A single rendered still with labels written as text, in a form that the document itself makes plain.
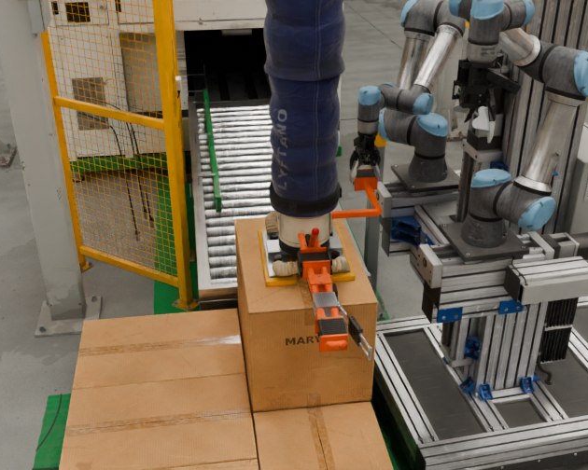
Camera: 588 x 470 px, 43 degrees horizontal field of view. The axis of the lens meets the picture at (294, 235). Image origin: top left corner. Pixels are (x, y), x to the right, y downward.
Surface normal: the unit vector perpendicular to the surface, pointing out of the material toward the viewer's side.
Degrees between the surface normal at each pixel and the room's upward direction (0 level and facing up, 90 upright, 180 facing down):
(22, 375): 0
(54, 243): 90
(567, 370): 0
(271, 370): 90
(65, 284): 90
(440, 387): 0
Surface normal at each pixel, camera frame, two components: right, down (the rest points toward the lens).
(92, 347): 0.00, -0.87
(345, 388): 0.15, 0.49
